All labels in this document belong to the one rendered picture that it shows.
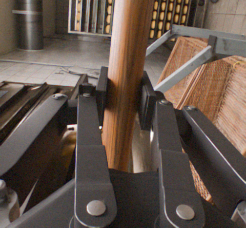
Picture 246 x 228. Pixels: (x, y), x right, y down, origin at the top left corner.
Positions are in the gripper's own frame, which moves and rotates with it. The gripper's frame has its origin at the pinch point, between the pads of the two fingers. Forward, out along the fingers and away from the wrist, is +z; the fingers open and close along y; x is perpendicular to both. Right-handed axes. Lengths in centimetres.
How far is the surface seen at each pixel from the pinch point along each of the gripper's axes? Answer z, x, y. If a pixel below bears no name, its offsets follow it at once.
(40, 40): 297, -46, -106
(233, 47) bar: 36.9, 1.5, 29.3
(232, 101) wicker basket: 79, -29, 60
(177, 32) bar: 85, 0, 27
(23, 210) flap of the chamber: 19, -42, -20
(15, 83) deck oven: 150, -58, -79
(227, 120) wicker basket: 78, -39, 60
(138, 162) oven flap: 63, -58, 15
